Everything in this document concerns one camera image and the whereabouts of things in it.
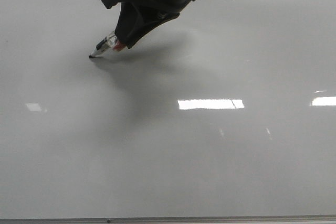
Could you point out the white whiteboard with aluminium frame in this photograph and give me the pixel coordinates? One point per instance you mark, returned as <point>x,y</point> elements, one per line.
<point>228,110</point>

